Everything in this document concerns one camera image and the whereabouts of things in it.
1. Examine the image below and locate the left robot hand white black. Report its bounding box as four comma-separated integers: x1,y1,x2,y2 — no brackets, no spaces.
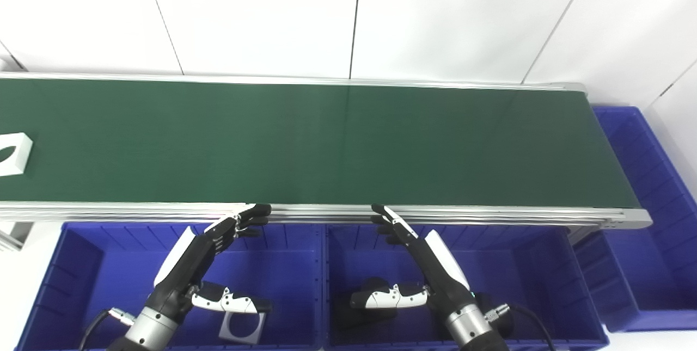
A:
154,204,273,319

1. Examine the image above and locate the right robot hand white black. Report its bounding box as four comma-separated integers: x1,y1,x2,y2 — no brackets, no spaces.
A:
350,204,480,322

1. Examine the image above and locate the white square part round hole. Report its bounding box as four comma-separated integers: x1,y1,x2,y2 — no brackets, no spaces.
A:
219,312,266,345
0,133,33,176

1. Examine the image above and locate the blue plastic bin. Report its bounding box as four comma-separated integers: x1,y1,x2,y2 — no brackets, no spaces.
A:
325,224,609,351
15,222,326,351
572,106,697,332

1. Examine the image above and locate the black part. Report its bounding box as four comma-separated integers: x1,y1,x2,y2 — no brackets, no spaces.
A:
335,278,399,331

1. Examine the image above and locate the aluminium conveyor leg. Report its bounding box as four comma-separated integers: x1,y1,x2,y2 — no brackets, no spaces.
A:
566,226,600,244
0,222,33,251

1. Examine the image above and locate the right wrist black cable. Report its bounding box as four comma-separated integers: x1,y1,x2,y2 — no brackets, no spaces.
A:
485,303,556,351

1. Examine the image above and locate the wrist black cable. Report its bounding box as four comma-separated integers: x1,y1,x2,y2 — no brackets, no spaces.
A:
79,309,137,351
485,303,556,351

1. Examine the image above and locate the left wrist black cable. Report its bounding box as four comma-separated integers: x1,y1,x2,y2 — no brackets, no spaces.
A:
79,309,137,351

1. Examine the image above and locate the green conveyor belt aluminium frame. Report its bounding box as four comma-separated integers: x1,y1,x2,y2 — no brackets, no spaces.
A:
0,72,653,232

